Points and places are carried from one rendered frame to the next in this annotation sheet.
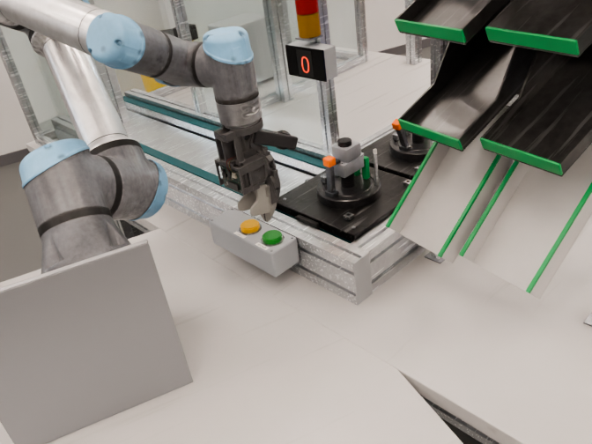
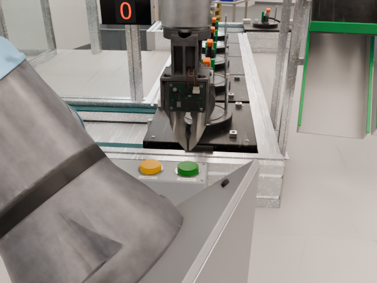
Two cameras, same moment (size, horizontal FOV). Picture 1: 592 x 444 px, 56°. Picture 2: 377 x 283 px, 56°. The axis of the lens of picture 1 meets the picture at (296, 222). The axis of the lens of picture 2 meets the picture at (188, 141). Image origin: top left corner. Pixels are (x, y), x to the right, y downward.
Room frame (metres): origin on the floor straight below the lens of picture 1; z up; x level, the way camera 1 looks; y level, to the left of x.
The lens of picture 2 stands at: (0.54, 0.45, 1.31)
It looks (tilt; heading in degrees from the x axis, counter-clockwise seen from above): 27 degrees down; 315
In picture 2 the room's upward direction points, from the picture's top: straight up
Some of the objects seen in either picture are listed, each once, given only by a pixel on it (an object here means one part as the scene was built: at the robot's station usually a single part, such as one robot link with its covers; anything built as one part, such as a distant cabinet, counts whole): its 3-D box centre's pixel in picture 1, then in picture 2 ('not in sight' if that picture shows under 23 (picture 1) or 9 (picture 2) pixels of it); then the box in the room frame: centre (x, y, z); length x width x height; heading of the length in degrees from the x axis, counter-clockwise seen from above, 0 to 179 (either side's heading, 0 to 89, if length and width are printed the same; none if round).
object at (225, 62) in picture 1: (229, 64); not in sight; (0.93, 0.07, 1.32); 0.09 x 0.08 x 0.11; 56
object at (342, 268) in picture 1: (223, 208); (68, 168); (1.18, 0.17, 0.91); 0.89 x 0.06 x 0.11; 39
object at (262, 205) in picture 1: (261, 206); (196, 130); (0.91, 0.06, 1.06); 0.06 x 0.03 x 0.09; 129
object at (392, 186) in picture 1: (349, 196); (202, 123); (1.07, -0.12, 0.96); 0.24 x 0.24 x 0.02; 39
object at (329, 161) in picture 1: (332, 173); not in sight; (1.04, -0.09, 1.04); 0.04 x 0.02 x 0.08; 129
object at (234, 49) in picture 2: not in sight; (212, 38); (1.54, -0.70, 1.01); 0.24 x 0.24 x 0.13; 39
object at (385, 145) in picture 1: (418, 132); (207, 72); (1.23, -0.32, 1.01); 0.24 x 0.24 x 0.13; 39
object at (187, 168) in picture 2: (272, 239); (188, 170); (0.94, 0.05, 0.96); 0.04 x 0.04 x 0.02
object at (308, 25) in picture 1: (308, 24); not in sight; (1.29, -0.09, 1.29); 0.05 x 0.05 x 0.05
